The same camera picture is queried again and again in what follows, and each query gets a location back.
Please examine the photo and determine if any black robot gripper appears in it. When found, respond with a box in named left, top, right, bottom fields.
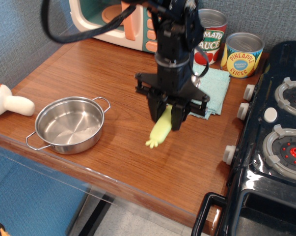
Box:
left=135, top=54, right=210, bottom=131

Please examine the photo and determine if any spoon with yellow-green handle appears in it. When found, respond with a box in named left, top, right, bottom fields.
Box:
left=145, top=103, right=173, bottom=149

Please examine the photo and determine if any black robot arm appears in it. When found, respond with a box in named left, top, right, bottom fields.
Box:
left=122, top=0, right=210, bottom=130

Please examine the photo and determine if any stainless steel pot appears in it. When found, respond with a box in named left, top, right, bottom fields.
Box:
left=26, top=96, right=111, bottom=155

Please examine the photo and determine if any light blue folded cloth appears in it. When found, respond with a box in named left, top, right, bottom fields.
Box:
left=189, top=68, right=230, bottom=120

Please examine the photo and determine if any toy microwave oven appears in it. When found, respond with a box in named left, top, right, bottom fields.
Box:
left=69, top=0, right=157, bottom=53

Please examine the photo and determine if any pineapple slices can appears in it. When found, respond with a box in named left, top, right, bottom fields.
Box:
left=220, top=32, right=265, bottom=78

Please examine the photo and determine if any tomato sauce can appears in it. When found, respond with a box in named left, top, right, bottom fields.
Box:
left=199, top=8, right=228, bottom=65

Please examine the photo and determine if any dark blue toy stove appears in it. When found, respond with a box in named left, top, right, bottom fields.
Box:
left=192, top=41, right=296, bottom=236

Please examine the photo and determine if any white brown plush mushroom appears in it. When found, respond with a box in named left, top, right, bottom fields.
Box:
left=0, top=84, right=35, bottom=116

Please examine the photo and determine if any black braided cable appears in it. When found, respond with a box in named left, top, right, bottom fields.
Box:
left=41, top=0, right=136, bottom=44

